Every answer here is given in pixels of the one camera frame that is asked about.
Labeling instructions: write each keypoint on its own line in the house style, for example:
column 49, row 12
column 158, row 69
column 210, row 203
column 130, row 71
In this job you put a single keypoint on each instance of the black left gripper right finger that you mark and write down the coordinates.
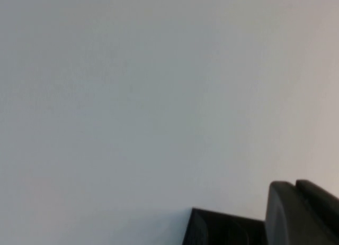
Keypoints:
column 320, row 202

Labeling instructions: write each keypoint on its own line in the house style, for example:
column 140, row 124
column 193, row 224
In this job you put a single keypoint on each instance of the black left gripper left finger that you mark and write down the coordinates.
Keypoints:
column 288, row 218

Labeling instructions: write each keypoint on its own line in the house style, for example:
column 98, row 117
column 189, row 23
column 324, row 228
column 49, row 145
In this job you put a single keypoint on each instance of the black perforated book stand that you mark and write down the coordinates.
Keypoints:
column 225, row 229

